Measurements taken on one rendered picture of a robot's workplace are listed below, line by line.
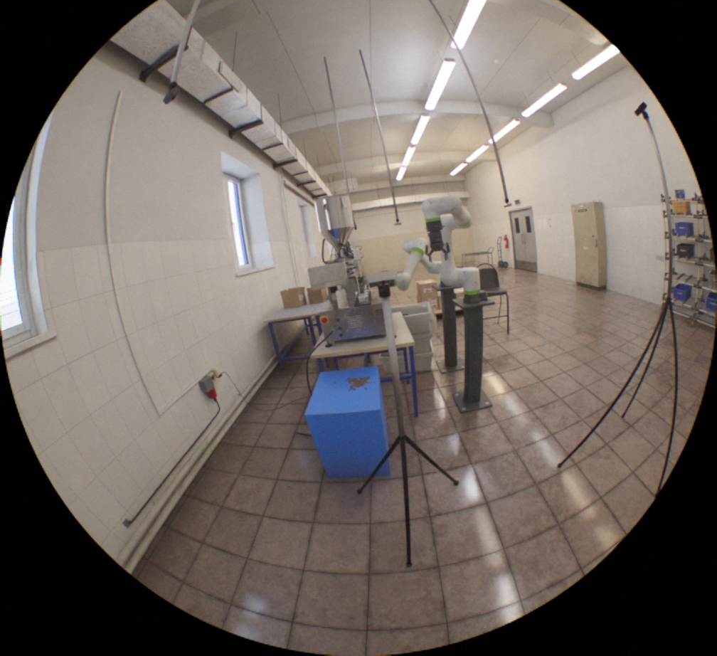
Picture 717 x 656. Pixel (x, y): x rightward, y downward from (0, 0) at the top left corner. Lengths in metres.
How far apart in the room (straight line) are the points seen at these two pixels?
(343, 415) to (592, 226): 5.96
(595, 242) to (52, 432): 7.45
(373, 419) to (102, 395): 1.61
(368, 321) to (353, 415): 0.70
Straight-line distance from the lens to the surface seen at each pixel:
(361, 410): 1.33
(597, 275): 6.29
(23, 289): 2.03
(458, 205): 1.39
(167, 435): 2.05
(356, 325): 1.73
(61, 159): 1.93
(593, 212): 6.21
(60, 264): 1.70
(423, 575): 1.45
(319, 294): 3.46
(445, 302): 2.52
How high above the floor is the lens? 1.41
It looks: 11 degrees down
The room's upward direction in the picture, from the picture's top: 9 degrees counter-clockwise
